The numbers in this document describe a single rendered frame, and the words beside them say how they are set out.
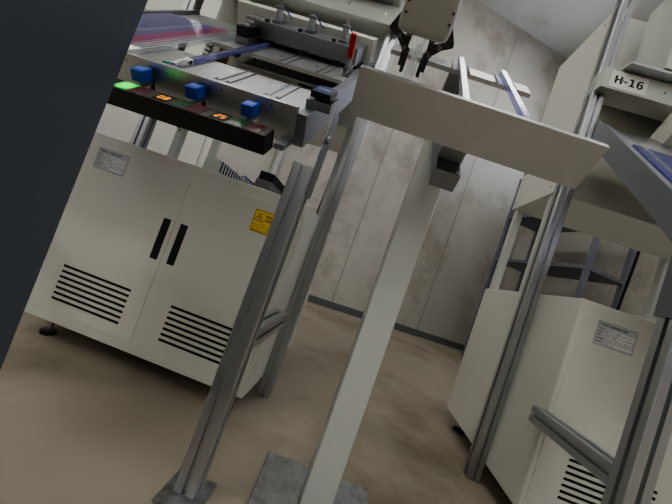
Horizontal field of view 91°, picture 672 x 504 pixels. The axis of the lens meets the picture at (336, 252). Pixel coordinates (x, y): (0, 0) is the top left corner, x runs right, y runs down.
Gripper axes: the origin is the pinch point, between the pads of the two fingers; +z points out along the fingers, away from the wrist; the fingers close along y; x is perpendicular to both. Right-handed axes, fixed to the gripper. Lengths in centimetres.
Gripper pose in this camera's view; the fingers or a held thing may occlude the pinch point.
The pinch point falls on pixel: (412, 62)
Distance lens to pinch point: 80.2
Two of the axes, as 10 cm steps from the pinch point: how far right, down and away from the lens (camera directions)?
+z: -1.7, 5.8, 8.0
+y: -9.4, -3.4, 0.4
